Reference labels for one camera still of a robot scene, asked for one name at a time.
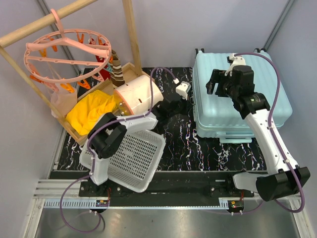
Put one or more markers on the aluminium rail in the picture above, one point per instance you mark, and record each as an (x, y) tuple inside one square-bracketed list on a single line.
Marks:
[(57, 188)]

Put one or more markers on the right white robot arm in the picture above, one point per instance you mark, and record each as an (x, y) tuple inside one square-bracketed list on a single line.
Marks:
[(284, 176)]

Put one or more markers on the black marble pattern mat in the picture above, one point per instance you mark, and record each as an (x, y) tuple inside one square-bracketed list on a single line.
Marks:
[(184, 149)]

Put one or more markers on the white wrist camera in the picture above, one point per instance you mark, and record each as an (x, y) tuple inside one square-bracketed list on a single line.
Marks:
[(234, 60), (183, 89)]

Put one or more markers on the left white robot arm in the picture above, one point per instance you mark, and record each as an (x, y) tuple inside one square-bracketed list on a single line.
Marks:
[(107, 135)]

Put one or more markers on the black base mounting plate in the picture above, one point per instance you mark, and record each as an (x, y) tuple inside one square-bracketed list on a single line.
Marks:
[(177, 200)]

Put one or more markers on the yellow cloth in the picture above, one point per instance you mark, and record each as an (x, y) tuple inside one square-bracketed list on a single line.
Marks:
[(87, 111)]

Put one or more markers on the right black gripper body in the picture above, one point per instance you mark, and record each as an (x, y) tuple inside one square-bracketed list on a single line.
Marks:
[(230, 89)]

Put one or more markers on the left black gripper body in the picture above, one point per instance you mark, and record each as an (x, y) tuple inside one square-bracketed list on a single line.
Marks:
[(181, 108)]

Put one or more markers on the translucent plastic bag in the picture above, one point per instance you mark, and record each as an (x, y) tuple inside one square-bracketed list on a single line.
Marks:
[(65, 98)]

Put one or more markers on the white perforated plastic basket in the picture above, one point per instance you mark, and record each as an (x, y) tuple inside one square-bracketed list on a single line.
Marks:
[(134, 163)]

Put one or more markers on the brown striped sock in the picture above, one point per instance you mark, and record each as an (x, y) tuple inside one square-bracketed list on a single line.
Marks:
[(116, 75)]

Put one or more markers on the pink round clip hanger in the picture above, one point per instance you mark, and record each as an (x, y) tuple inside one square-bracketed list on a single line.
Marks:
[(74, 47)]

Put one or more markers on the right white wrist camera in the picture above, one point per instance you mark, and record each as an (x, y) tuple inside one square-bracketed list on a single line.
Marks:
[(234, 60)]

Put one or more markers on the wooden clothes rack frame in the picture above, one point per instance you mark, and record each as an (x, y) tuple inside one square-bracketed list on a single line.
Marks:
[(130, 71)]

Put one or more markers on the pink toy washing machine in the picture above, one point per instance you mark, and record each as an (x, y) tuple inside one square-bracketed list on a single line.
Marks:
[(134, 97)]

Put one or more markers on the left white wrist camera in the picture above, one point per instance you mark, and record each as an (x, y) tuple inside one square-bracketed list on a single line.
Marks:
[(183, 89)]

